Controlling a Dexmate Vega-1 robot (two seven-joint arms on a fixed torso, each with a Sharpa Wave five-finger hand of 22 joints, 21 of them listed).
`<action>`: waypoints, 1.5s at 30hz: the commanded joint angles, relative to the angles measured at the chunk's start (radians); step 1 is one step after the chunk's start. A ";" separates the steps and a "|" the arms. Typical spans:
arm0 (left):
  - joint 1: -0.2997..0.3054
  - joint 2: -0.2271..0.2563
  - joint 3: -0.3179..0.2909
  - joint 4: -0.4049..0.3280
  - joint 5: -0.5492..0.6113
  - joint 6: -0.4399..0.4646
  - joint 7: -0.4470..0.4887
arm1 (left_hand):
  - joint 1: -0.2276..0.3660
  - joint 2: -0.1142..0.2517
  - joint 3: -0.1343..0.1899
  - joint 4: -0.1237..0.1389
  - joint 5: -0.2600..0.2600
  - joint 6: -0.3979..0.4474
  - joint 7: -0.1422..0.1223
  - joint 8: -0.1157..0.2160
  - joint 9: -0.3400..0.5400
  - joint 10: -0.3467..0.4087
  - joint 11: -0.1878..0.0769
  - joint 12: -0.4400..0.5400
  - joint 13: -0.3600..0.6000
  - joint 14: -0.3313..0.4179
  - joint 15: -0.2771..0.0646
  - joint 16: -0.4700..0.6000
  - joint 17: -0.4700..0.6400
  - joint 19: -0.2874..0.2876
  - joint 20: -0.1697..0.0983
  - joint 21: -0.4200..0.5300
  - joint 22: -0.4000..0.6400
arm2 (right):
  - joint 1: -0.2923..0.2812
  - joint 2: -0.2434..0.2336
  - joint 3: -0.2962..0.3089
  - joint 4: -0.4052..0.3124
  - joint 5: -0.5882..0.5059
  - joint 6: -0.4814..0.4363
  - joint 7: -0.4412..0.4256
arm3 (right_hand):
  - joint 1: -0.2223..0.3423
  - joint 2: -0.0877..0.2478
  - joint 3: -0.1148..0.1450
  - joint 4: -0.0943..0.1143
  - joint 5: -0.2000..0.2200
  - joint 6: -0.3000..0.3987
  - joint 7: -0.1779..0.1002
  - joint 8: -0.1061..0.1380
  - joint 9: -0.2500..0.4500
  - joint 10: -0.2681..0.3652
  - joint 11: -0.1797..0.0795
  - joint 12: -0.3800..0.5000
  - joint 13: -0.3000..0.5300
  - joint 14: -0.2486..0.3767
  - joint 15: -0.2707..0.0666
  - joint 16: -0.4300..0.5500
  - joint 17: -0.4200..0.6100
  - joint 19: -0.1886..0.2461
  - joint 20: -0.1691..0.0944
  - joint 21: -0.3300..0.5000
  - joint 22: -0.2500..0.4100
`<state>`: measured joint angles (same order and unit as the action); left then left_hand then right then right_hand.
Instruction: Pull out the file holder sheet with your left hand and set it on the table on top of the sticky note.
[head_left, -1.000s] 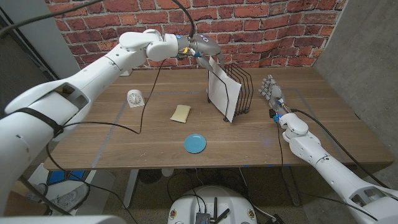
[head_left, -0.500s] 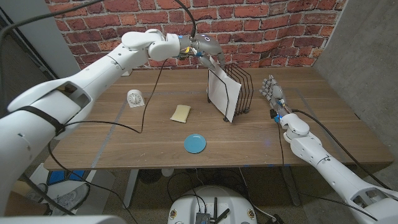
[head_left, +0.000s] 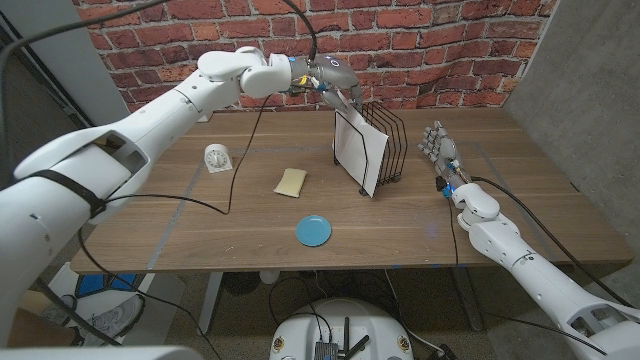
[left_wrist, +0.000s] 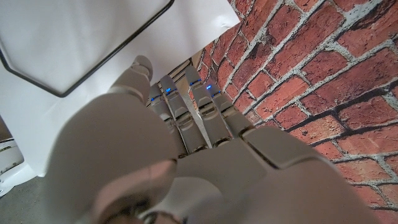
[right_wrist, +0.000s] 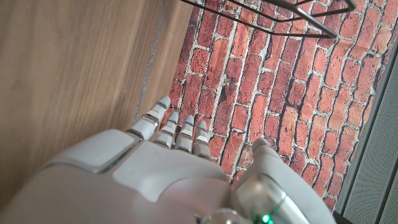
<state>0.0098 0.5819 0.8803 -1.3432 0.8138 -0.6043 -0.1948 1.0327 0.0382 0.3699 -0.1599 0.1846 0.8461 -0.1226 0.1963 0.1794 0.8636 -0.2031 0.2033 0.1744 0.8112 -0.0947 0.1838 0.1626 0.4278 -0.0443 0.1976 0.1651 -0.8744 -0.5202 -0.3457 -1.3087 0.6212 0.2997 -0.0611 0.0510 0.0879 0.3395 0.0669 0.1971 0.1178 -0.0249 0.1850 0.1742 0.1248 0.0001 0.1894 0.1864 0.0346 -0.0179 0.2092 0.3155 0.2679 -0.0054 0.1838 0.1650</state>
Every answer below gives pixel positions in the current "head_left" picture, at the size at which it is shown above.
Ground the white kitchen timer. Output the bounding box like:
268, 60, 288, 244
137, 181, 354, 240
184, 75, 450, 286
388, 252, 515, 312
203, 143, 234, 174

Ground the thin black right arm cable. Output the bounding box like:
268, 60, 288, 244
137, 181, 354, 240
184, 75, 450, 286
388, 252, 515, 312
446, 197, 609, 357

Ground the grey table leg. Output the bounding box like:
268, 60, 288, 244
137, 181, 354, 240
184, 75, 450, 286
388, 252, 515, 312
452, 267, 484, 332

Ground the grey sneaker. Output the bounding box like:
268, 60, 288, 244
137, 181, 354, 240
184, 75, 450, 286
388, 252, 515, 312
82, 295, 146, 346
42, 294, 79, 326

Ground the black wire file holder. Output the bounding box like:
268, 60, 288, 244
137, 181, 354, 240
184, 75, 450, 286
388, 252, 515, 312
332, 101, 409, 197

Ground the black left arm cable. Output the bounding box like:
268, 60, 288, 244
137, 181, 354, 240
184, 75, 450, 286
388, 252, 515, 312
99, 94, 274, 216

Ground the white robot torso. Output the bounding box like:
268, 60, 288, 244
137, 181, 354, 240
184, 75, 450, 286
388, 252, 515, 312
268, 298, 415, 360

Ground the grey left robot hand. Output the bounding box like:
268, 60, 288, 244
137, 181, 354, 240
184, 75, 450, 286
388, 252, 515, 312
289, 54, 365, 114

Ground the yellow sponge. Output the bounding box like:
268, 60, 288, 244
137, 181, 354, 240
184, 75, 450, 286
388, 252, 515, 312
273, 167, 308, 199

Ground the grey computer box with antennas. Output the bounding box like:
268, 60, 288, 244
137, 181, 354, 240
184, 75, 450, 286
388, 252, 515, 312
313, 316, 371, 360

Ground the blue round plate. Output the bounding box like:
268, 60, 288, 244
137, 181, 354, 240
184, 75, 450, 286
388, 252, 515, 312
295, 214, 333, 248

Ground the red brick printed backdrop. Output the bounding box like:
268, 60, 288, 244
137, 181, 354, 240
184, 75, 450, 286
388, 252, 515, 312
72, 0, 559, 137

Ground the white table leg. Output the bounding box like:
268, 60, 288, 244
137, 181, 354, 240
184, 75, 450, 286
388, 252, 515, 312
196, 272, 225, 337

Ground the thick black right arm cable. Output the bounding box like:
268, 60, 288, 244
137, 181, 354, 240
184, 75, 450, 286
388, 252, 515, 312
469, 175, 631, 307

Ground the white board with blue print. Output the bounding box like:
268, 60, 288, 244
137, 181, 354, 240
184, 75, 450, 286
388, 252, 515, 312
43, 262, 187, 346

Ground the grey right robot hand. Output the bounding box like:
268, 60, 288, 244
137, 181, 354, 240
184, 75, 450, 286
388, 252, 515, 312
417, 120, 471, 190

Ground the black left hand cable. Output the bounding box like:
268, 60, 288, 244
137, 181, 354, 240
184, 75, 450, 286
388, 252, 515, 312
0, 0, 319, 64

